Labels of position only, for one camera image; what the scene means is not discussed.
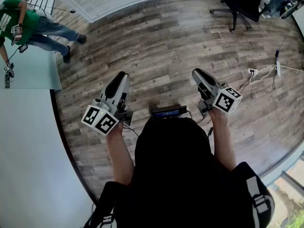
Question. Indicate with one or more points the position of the person's black shirt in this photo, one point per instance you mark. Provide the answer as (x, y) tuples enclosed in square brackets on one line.
[(175, 174)]

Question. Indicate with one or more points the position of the black device with screen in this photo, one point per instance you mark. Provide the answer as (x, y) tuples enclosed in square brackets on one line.
[(166, 113)]

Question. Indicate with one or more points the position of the person's right forearm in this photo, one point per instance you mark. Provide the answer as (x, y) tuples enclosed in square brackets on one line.
[(223, 141)]

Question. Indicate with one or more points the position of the window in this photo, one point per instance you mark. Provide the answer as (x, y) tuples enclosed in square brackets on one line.
[(285, 198)]

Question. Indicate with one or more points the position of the black office chair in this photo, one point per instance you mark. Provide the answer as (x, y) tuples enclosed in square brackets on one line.
[(244, 1)]

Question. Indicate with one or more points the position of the person's left forearm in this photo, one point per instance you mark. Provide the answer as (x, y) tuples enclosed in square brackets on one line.
[(118, 155)]

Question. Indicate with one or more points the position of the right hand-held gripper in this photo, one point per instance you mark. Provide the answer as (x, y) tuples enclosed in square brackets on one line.
[(226, 101)]

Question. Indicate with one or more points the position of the glass door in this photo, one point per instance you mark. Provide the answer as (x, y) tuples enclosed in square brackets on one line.
[(35, 70)]

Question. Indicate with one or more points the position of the white charger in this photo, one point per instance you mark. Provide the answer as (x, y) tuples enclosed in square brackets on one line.
[(252, 70)]

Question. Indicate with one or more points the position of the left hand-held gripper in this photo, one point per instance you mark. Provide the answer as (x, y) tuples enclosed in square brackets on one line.
[(99, 121)]

